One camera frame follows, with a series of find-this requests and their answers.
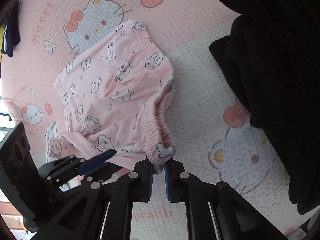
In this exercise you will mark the black garment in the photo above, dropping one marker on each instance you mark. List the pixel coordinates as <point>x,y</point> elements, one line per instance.
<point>280,80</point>

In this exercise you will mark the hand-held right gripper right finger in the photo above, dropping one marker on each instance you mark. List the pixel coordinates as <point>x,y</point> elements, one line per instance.
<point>167,180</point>

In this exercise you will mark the navy white-striped shorts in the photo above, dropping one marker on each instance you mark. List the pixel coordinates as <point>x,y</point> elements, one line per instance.
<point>11,35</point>

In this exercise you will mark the glass balcony door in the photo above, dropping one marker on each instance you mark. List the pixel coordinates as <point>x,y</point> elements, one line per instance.
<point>5,122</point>

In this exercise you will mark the pink cat-print blanket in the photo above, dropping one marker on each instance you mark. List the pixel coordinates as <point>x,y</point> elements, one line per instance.
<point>195,42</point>

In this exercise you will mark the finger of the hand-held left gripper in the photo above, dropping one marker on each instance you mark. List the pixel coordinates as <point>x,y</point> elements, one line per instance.
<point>100,160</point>
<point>62,167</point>

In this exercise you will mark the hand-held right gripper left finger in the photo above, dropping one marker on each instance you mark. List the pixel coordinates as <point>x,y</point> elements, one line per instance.
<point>150,180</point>

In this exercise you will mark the pink bear-print pajama top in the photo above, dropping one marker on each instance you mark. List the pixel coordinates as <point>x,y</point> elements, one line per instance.
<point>56,148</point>

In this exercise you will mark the pink bear-print pajama pants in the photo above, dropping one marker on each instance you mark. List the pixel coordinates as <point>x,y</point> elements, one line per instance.
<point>112,85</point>

